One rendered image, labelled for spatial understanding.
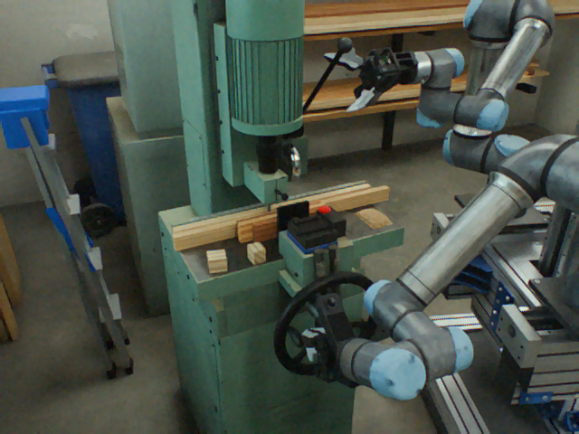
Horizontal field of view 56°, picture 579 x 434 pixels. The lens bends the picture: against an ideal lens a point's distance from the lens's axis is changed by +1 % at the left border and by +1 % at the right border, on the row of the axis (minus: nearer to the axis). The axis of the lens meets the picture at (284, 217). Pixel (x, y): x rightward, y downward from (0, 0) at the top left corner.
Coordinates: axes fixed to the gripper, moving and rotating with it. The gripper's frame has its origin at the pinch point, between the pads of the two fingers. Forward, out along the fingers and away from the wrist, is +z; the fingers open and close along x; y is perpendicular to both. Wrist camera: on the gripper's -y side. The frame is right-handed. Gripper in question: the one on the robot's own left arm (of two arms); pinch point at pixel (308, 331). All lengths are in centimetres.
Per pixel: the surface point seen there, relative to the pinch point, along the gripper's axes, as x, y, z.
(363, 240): 28.7, -14.9, 19.6
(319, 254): 8.8, -14.9, 6.4
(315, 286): 4.0, -8.8, 1.2
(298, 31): 10, -65, 1
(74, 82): -26, -106, 180
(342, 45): 18, -60, -3
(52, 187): -45, -46, 87
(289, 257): 5.3, -14.8, 15.9
